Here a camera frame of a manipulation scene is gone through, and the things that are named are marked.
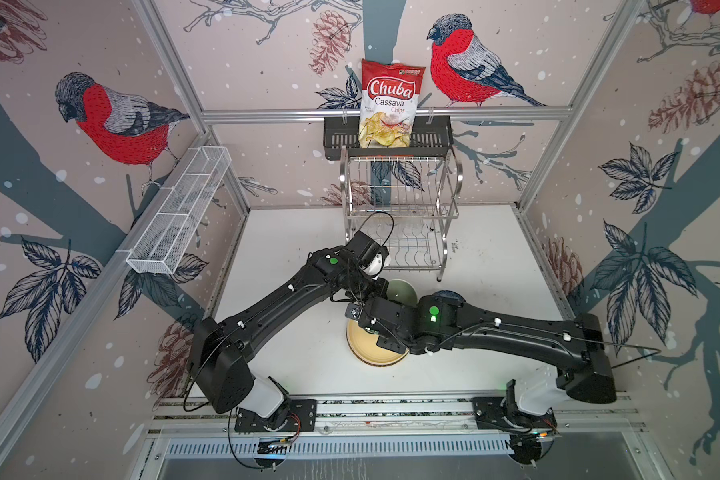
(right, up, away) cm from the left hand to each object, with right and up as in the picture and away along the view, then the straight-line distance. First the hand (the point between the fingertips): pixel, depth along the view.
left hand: (386, 300), depth 74 cm
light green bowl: (+4, +2, 0) cm, 4 cm away
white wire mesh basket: (-54, +15, -3) cm, 57 cm away
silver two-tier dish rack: (+12, +31, +48) cm, 59 cm away
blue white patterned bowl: (+20, -2, +16) cm, 26 cm away
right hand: (-2, -6, -3) cm, 7 cm away
